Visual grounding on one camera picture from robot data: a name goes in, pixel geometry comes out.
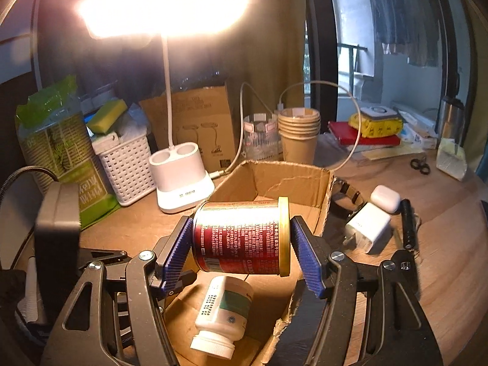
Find cardboard box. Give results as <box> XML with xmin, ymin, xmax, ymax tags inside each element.
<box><xmin>165</xmin><ymin>161</ymin><xmax>335</xmax><ymax>365</ymax></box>

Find red metal can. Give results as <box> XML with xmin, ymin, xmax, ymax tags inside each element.
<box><xmin>192</xmin><ymin>197</ymin><xmax>290</xmax><ymax>277</ymax></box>

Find white power adapter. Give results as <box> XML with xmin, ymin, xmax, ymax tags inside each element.
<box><xmin>343</xmin><ymin>203</ymin><xmax>391</xmax><ymax>254</ymax></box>

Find white pill bottle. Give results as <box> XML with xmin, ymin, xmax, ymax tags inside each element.
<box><xmin>190</xmin><ymin>276</ymin><xmax>254</xmax><ymax>359</ymax></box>

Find white earbuds case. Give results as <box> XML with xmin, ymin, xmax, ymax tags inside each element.
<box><xmin>370</xmin><ymin>185</ymin><xmax>401</xmax><ymax>214</ymax></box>

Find black mini flashlight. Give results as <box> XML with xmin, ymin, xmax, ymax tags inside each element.
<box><xmin>400</xmin><ymin>199</ymin><xmax>417</xmax><ymax>250</ymax></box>

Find white plastic basket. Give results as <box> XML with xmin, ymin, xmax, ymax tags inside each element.
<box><xmin>92</xmin><ymin>132</ymin><xmax>156</xmax><ymax>206</ymax></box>

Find red book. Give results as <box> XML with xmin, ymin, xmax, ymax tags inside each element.
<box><xmin>327</xmin><ymin>120</ymin><xmax>402</xmax><ymax>147</ymax></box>

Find stacked paper cups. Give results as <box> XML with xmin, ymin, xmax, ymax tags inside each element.
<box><xmin>278</xmin><ymin>107</ymin><xmax>321</xmax><ymax>164</ymax></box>

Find black scissors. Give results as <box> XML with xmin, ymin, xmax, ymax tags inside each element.
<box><xmin>409</xmin><ymin>155</ymin><xmax>431</xmax><ymax>175</ymax></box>

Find yellow wipes pack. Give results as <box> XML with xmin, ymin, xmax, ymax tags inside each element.
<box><xmin>347</xmin><ymin>113</ymin><xmax>403</xmax><ymax>139</ymax></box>

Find yellow green sponge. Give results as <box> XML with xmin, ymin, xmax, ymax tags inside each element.
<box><xmin>87</xmin><ymin>99</ymin><xmax>127</xmax><ymax>135</ymax></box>

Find brown lamp packaging box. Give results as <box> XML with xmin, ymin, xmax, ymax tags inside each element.
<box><xmin>138</xmin><ymin>84</ymin><xmax>238</xmax><ymax>174</ymax></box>

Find clear plastic bag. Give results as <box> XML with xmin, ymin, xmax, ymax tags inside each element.
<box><xmin>436</xmin><ymin>138</ymin><xmax>467</xmax><ymax>182</ymax></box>

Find steel thermos bottle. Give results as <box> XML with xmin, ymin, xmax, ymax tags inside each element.
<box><xmin>438</xmin><ymin>96</ymin><xmax>465</xmax><ymax>144</ymax></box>

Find white desk lamp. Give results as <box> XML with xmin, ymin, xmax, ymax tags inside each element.
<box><xmin>75</xmin><ymin>0</ymin><xmax>249</xmax><ymax>214</ymax></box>

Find wristwatch with leather strap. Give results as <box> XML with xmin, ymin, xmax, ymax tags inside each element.
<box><xmin>329</xmin><ymin>178</ymin><xmax>367</xmax><ymax>221</ymax></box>

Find white charging cable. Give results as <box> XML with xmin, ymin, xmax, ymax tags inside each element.
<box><xmin>208</xmin><ymin>79</ymin><xmax>362</xmax><ymax>180</ymax></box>

